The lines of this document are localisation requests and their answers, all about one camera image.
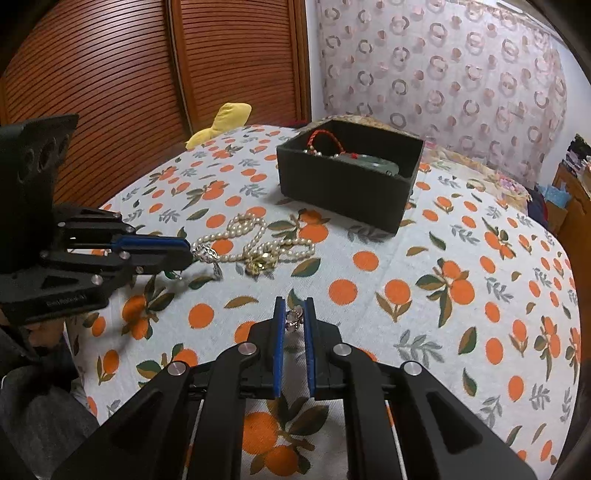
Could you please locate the blue gift bag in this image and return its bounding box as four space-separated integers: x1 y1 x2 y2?
539 184 571 208

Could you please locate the floral bed quilt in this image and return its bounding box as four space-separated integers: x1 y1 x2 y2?
308 115 532 215

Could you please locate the wooden sideboard cabinet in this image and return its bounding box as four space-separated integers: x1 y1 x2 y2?
549 161 591 296

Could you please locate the green pendant silver chain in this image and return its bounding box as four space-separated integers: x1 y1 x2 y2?
163 244 226 281

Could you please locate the pale green jade bangle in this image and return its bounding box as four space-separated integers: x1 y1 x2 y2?
334 153 400 176

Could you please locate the white pearl necklace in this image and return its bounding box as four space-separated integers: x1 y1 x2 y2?
189 212 318 266

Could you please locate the yellow plush toy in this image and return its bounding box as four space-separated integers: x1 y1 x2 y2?
185 103 252 151

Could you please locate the orange print white blanket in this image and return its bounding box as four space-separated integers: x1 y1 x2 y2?
67 126 581 479

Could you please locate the black square jewelry box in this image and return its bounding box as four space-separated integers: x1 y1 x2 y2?
276 120 425 234

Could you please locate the gold clasp pearl bracelet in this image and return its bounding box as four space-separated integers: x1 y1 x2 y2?
241 248 281 277

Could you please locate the brown louvered wardrobe door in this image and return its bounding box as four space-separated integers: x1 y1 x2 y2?
1 1 311 207

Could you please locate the red cord bracelet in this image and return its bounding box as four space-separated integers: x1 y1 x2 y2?
301 128 362 160

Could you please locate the black camera box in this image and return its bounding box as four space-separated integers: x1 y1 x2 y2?
1 114 79 262

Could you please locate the small silver ring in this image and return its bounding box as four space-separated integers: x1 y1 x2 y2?
284 304 306 333

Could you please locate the pink circle pattern curtain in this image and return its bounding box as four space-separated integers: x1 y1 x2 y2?
317 1 567 187

